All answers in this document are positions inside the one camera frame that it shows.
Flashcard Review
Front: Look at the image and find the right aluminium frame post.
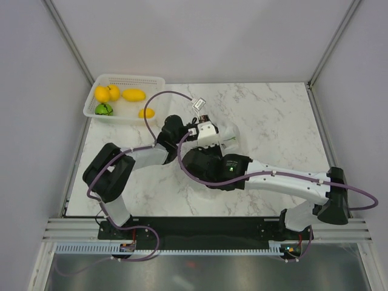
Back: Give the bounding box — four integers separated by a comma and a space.
306, 0, 363, 90

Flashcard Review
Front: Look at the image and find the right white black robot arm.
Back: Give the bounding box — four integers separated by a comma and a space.
178, 147, 349, 239

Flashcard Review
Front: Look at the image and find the large yellow fake lemon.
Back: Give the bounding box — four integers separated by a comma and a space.
94, 86, 110, 103

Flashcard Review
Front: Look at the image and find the left aluminium frame post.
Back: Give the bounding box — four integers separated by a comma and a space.
41, 0, 95, 85

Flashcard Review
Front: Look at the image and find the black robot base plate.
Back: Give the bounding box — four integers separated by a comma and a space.
96, 215, 316, 251

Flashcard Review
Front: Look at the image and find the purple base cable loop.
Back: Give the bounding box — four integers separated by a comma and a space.
113, 223, 164, 263

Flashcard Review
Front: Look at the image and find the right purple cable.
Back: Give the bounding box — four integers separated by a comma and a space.
177, 132, 380, 212

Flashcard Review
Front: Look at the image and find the white lemon-print plastic bag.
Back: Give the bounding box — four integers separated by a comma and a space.
216, 121, 240, 153

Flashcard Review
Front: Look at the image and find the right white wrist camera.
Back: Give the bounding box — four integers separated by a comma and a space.
186, 121, 220, 149

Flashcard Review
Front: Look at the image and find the small yellow fake lemon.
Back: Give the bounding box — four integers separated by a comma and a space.
107, 84, 121, 101

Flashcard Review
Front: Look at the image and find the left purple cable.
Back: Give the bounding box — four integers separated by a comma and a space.
87, 90, 195, 231

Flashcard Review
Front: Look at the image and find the green black-striped fake fruit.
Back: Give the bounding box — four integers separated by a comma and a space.
95, 103, 113, 116

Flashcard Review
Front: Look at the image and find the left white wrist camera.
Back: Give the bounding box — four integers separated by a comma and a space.
191, 98, 210, 123

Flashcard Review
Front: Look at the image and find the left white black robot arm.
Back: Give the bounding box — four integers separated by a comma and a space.
82, 115, 198, 239

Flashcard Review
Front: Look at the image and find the yellow fake mango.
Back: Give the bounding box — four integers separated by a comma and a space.
122, 89, 146, 102

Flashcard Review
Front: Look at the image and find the white plastic fruit basket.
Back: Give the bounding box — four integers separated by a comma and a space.
83, 74, 171, 125

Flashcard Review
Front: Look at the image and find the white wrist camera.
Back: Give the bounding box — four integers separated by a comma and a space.
186, 121, 220, 149
191, 98, 210, 123

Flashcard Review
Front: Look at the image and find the small yellow fake citrus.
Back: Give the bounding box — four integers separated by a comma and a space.
138, 108, 155, 119

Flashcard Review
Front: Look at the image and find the white slotted cable duct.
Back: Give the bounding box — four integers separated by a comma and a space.
55, 242, 284, 256

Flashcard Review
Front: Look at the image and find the aluminium frame post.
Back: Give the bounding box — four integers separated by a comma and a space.
306, 0, 363, 90
41, 0, 95, 85

